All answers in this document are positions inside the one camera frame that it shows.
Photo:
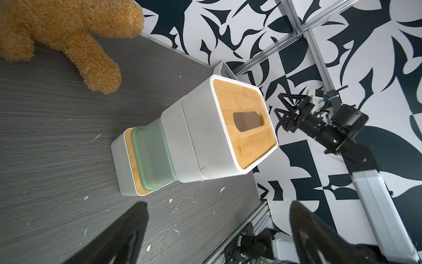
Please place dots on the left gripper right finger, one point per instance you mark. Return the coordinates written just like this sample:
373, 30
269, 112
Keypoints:
316, 242

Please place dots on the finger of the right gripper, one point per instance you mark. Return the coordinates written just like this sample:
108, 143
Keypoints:
287, 120
291, 101

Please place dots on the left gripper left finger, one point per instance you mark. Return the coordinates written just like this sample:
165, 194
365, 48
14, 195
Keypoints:
120, 243

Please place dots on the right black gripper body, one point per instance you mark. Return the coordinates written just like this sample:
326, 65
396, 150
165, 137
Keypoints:
309, 123

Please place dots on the white bamboo tissue box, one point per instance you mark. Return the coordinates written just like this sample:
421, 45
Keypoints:
229, 127
126, 167

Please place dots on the grey lid white tissue box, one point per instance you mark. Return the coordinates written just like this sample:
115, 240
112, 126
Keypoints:
223, 70

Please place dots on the green tissue box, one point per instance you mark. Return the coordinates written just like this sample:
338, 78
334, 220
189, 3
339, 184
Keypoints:
152, 156

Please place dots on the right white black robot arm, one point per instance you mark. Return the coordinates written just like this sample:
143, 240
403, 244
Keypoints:
337, 134

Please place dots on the brown teddy bear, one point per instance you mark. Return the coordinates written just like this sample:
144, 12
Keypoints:
70, 27

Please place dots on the aluminium frame rail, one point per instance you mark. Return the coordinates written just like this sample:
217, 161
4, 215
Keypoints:
298, 31

